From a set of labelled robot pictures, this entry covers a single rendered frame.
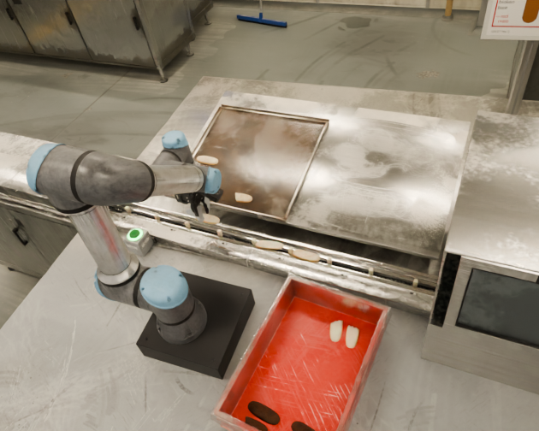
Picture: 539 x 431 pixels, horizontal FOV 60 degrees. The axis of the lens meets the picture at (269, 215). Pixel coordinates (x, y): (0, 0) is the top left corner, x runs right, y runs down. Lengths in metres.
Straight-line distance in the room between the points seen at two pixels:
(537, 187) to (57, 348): 1.45
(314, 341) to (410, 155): 0.78
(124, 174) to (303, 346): 0.75
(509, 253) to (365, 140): 0.93
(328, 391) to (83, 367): 0.75
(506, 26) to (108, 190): 1.38
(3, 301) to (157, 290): 1.98
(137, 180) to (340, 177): 0.91
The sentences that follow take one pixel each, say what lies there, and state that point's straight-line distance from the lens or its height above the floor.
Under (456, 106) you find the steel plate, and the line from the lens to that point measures 2.31.
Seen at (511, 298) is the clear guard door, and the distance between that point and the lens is 1.14.
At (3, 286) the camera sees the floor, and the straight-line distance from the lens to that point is 3.26.
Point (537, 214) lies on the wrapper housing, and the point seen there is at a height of 1.30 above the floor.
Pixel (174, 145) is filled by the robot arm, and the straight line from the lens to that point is 1.44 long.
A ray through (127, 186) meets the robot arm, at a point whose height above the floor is 1.48.
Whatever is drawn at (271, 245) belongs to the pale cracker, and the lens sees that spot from 1.64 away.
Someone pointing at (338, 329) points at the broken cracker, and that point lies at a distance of 1.46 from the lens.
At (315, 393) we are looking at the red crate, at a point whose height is 0.82.
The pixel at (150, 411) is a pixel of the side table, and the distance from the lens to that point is 1.47.
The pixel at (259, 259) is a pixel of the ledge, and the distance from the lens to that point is 1.60.
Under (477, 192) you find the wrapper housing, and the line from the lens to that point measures 1.18.
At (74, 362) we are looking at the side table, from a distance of 1.65.
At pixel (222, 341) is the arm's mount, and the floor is 0.89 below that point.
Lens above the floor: 2.11
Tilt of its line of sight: 46 degrees down
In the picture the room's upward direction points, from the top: 11 degrees counter-clockwise
